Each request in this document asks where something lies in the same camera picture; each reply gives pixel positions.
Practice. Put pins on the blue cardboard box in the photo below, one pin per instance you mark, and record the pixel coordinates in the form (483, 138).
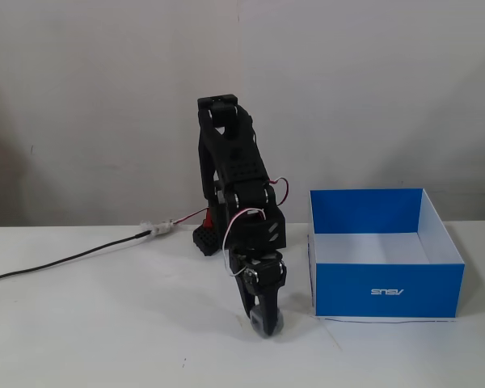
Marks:
(388, 291)

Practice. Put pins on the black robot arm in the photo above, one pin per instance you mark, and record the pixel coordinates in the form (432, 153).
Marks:
(234, 161)

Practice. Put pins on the red white power lead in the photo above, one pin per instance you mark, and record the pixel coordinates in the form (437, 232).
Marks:
(190, 216)

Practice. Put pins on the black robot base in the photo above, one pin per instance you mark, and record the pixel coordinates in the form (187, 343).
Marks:
(205, 240)

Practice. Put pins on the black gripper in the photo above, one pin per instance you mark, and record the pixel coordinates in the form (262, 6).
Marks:
(263, 276)

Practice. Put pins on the gray cube block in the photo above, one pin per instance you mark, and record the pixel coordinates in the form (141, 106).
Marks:
(255, 321)

